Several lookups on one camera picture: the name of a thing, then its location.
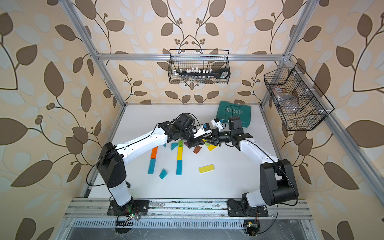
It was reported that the long yellow block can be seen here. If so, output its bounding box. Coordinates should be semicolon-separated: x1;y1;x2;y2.
177;147;183;161
199;165;215;174
207;145;217;151

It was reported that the brown wooden block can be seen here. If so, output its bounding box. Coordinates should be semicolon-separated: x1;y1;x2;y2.
194;146;202;154

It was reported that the long teal block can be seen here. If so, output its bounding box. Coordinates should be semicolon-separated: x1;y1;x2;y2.
148;159;156;174
176;160;183;176

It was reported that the orange long block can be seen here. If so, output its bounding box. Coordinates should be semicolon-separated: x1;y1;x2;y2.
151;147;158;159

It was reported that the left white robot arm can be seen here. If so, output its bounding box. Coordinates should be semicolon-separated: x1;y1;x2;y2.
93;113;197;217

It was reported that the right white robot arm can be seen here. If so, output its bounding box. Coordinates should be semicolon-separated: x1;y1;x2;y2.
206;117;299;217

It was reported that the green plastic tool case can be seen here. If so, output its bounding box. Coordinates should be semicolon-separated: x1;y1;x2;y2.
216;101;252;128

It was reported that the plastic bag in basket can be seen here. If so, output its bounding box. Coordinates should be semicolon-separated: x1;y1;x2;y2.
273;88;300;112

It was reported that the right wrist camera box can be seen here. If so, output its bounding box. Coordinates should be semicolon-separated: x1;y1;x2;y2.
211;118;225;132

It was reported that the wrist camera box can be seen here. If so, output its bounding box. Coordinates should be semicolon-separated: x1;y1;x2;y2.
194;123;212;138
211;118;225;132

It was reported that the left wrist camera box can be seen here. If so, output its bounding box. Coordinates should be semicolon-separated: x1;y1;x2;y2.
194;123;212;138

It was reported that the socket rail with sockets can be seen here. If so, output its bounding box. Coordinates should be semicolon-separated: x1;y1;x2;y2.
174;69;231;80

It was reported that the back wire basket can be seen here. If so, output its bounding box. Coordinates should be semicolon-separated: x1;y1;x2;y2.
168;49;230;85

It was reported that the wire basket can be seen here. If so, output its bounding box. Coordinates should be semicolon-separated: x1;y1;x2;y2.
264;63;335;131
168;49;230;85

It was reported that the right wire basket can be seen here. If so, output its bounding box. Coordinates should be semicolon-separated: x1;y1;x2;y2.
264;63;335;131

